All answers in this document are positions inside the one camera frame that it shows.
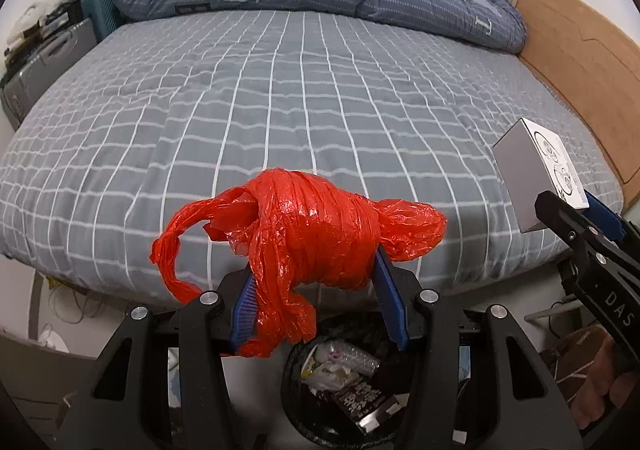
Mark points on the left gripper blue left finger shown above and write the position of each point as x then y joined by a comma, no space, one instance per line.
244,313

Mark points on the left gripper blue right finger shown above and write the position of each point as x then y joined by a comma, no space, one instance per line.
389,299

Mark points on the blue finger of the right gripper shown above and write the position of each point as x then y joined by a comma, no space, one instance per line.
572,227
608,222

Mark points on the white earphone box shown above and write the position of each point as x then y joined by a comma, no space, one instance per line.
532,159

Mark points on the red plastic bag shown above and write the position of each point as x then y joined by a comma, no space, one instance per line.
297,228

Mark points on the clear bubble wrap roll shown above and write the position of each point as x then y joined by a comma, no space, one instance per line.
348,356

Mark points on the yellow white rice cracker bag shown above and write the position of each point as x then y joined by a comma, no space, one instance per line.
315,373

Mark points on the dark brown cookie box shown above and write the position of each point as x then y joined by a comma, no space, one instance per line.
365,405

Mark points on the black trash bin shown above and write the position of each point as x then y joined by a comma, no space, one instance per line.
312,416

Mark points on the person's right hand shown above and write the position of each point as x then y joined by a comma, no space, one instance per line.
609,379

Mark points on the wooden headboard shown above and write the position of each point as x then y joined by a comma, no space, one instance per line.
593,66

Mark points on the grey checked bed sheet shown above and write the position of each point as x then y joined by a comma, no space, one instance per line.
167,112

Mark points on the grey suitcase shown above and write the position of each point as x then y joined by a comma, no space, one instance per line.
25,83

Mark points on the teal suitcase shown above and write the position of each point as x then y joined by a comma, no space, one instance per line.
104,16

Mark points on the clutter pile on suitcases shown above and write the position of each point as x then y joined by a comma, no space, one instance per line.
39,22

